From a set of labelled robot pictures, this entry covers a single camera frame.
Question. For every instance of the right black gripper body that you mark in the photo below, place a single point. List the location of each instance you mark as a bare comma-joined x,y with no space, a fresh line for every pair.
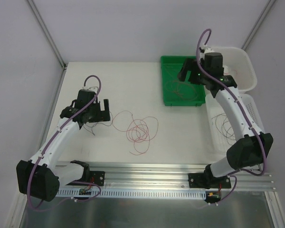
190,73

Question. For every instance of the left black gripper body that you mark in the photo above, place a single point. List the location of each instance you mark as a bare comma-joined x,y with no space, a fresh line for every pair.
100,114

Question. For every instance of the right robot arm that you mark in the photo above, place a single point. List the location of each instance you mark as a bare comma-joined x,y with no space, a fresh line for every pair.
252,145

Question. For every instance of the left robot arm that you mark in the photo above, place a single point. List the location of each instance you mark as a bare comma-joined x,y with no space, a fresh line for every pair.
38,177

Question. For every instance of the white plastic tub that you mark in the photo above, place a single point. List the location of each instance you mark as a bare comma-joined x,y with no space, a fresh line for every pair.
236,63

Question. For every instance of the green plastic tray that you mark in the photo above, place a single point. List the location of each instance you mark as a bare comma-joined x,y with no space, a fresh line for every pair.
175,92

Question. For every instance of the white perforated basket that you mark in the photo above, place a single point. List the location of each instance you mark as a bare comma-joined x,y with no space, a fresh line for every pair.
221,130

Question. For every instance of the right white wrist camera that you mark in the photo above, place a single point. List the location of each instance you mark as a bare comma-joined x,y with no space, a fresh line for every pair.
205,50

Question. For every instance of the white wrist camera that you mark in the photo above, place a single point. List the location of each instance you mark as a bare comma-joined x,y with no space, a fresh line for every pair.
205,50
91,88

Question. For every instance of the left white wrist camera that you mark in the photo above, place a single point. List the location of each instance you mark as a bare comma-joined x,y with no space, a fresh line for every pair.
91,88

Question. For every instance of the left aluminium corner post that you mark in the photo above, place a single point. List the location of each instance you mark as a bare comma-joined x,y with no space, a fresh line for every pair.
45,31

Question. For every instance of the aluminium corner post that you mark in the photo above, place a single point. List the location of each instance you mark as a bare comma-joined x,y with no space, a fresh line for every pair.
258,23
45,31

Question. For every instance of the aluminium rail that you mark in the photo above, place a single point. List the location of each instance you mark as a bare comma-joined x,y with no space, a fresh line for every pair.
169,176

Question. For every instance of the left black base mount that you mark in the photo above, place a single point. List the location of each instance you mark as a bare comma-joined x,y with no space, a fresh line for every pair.
97,177

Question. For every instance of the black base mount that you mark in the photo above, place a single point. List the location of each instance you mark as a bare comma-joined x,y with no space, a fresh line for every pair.
198,180
97,177

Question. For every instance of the right aluminium corner post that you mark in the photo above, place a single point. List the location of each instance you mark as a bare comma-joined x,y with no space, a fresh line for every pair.
258,23

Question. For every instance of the white slotted cable duct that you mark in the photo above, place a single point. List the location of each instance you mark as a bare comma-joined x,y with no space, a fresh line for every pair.
132,193

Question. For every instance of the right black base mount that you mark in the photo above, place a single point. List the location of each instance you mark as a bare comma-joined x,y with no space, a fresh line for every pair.
198,180

